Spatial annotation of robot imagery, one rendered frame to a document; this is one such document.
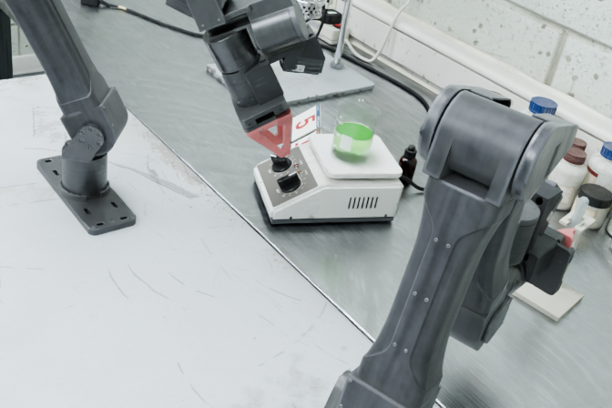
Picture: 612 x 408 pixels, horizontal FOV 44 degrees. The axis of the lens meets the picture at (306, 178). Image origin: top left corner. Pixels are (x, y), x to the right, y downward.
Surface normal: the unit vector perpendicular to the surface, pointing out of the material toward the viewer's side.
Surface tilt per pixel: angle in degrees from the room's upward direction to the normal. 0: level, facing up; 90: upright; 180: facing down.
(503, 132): 46
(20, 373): 0
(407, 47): 90
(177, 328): 0
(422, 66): 90
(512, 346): 0
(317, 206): 90
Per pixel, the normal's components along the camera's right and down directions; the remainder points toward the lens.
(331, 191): 0.25, 0.54
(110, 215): 0.15, -0.84
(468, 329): -0.58, 0.47
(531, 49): -0.78, 0.21
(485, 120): -0.24, -0.43
